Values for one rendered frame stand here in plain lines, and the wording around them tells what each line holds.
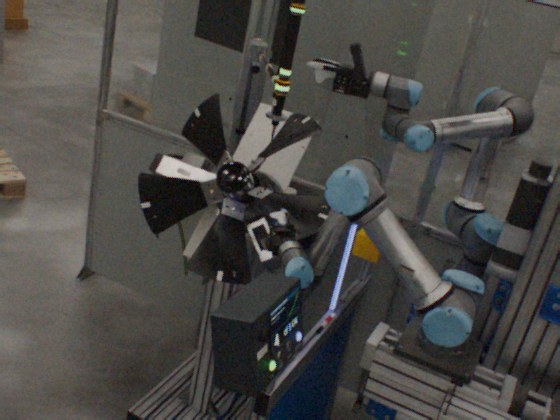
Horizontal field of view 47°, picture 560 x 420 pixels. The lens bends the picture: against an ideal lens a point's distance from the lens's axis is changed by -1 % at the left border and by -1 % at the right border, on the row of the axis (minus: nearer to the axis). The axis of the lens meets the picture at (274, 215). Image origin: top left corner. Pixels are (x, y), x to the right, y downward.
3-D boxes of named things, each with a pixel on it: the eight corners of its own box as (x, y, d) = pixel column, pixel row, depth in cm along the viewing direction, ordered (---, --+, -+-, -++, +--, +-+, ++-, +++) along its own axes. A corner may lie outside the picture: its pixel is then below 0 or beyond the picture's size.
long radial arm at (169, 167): (236, 190, 254) (227, 178, 243) (227, 207, 252) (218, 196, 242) (174, 167, 264) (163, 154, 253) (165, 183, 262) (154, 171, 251)
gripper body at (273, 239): (266, 221, 200) (274, 239, 189) (294, 221, 202) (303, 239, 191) (264, 243, 203) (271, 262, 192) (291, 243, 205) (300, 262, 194)
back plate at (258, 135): (154, 242, 255) (153, 241, 254) (232, 95, 272) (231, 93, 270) (275, 294, 237) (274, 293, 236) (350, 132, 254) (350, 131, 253)
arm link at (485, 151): (457, 246, 228) (503, 95, 206) (435, 227, 241) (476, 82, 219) (485, 246, 233) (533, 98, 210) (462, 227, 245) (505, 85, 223)
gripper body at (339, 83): (329, 90, 205) (366, 100, 203) (335, 63, 201) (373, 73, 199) (334, 86, 212) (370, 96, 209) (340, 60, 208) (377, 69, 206)
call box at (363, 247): (363, 243, 257) (370, 219, 253) (387, 252, 254) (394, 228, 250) (350, 257, 244) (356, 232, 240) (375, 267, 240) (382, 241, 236)
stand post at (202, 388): (190, 413, 292) (222, 232, 255) (207, 422, 289) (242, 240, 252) (185, 419, 288) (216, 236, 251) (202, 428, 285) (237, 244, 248)
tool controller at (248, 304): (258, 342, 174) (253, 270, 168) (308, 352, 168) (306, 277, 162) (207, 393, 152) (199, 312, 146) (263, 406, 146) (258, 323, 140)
